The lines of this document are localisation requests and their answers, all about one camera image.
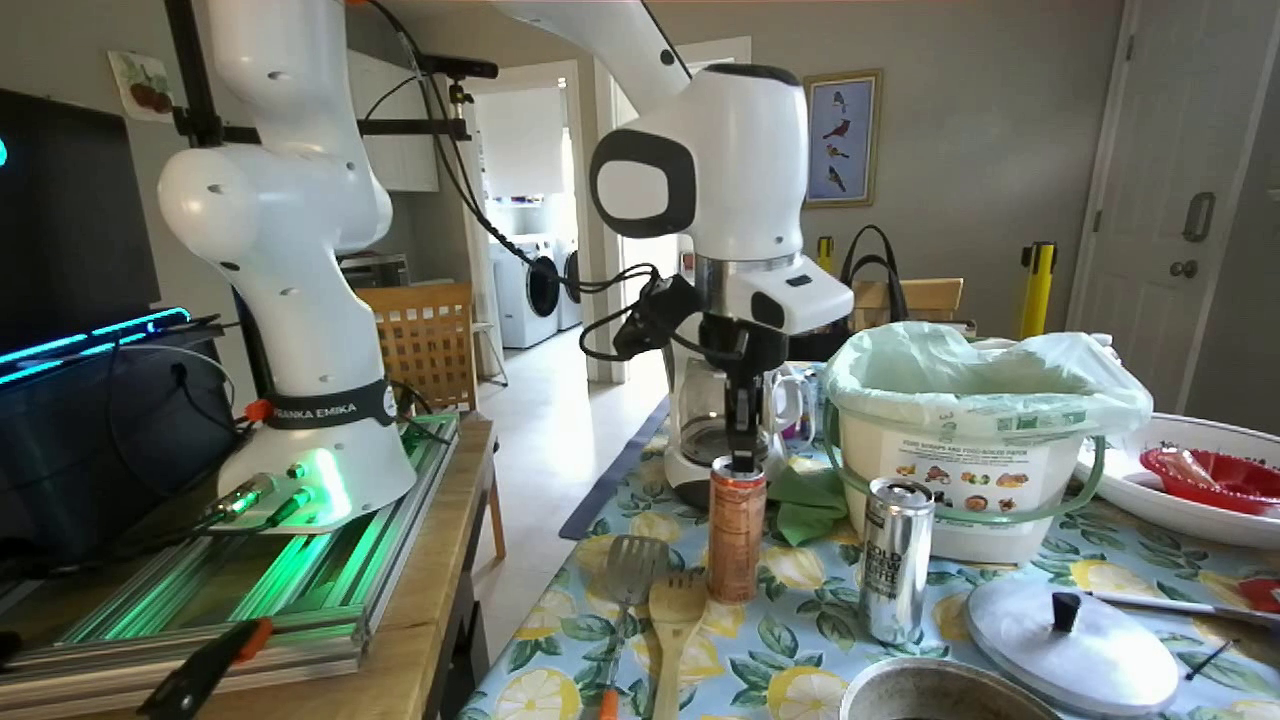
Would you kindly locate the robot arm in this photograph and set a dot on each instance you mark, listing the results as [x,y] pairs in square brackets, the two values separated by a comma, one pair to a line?
[290,250]

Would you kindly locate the framed bird picture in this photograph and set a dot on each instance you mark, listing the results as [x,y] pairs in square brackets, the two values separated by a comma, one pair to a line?
[842,138]

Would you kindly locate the white oval dish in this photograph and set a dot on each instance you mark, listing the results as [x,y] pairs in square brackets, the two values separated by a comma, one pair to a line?
[1130,490]

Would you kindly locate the red bowl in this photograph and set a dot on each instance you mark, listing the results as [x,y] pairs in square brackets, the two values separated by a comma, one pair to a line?
[1215,485]

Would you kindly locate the brown can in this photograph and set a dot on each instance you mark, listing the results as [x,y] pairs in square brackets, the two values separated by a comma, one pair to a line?
[737,535]

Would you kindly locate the black bag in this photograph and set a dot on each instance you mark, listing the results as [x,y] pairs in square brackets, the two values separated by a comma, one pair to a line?
[880,300]

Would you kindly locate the row of washing machines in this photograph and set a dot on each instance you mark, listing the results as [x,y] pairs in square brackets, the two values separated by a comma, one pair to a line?
[520,290]

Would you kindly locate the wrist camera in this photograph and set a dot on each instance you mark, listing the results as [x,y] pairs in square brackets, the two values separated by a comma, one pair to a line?
[655,312]

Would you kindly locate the knife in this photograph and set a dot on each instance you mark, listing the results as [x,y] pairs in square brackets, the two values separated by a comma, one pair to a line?
[1180,605]

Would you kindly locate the lemon print tablecloth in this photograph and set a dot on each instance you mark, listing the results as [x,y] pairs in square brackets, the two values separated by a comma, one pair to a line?
[800,640]

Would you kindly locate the metal slotted spatula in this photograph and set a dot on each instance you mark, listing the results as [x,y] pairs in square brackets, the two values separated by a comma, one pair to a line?
[634,570]

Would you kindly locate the white door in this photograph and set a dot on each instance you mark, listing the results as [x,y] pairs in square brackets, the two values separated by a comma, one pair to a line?
[1150,150]

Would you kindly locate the fruit picture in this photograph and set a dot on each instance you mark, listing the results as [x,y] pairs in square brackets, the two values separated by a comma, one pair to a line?
[142,88]

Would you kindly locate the green bin liner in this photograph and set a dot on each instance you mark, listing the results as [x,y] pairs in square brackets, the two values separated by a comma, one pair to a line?
[960,375]

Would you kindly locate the black case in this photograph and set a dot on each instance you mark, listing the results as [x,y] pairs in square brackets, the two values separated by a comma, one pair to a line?
[110,440]

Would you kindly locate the yellow post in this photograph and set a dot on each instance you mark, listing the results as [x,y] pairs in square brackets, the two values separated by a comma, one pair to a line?
[1037,290]
[825,255]

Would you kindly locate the silver can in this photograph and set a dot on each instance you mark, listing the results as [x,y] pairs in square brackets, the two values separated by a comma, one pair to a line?
[896,570]

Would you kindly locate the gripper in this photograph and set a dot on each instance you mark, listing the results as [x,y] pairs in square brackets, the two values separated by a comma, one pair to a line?
[745,350]

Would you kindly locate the black and orange clamp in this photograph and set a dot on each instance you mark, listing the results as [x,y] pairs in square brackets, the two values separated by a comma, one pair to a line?
[205,665]

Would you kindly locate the metal pot lid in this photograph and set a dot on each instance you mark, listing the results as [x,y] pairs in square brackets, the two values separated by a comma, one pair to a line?
[1070,650]

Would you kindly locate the wooden spatula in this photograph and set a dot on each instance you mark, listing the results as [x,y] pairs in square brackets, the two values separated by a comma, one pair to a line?
[677,610]

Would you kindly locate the metal pot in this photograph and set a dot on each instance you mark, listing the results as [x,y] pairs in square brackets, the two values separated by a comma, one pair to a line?
[940,695]

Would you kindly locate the white bin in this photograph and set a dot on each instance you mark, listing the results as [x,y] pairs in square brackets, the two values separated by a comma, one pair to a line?
[960,480]

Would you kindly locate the coffee maker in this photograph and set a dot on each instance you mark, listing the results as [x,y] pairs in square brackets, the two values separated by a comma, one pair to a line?
[700,420]

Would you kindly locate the wooden lattice chair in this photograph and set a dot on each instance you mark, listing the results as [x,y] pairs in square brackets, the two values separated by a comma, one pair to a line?
[425,345]

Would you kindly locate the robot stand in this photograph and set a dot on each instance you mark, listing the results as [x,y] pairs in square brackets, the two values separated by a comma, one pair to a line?
[420,600]

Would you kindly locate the green cloth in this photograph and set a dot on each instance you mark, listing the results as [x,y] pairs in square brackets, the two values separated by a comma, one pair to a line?
[808,500]

